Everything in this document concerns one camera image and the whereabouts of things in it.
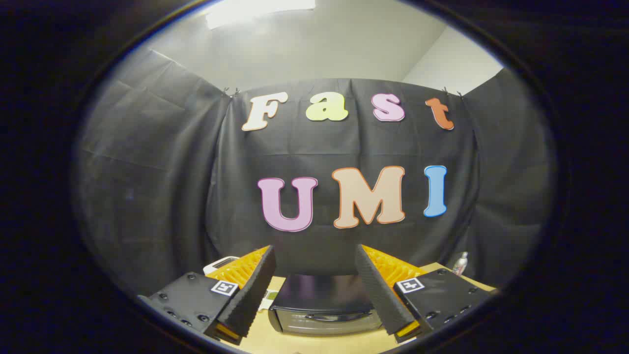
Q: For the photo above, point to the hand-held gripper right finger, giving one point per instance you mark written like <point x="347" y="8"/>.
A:
<point x="378" y="290"/>

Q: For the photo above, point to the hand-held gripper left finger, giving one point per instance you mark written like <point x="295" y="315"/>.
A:
<point x="250" y="290"/>

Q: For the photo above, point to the black toaster oven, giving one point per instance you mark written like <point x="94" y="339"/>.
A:
<point x="319" y="300"/>

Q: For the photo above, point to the white bread toaster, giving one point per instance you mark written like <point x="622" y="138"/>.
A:
<point x="216" y="264"/>

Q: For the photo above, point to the pink label drink bottle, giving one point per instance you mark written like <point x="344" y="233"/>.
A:
<point x="460" y="265"/>

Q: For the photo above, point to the black backdrop cloth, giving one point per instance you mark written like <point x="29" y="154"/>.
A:
<point x="167" y="172"/>

